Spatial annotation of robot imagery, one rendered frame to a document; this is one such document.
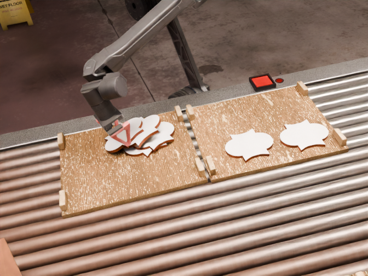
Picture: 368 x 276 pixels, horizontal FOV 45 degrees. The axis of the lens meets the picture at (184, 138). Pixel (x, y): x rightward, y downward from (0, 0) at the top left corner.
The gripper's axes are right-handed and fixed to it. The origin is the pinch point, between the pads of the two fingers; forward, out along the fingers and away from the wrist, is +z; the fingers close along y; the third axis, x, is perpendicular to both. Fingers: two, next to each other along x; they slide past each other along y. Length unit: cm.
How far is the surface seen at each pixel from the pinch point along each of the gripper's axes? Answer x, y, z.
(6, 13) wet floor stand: -4, 354, 17
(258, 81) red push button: -52, 5, 17
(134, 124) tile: -5.8, 2.6, 0.4
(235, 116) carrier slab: -34.1, -6.9, 14.1
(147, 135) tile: -6.1, -5.3, 1.4
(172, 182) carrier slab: -3.0, -20.9, 9.3
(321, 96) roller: -63, -13, 24
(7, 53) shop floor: 17, 308, 38
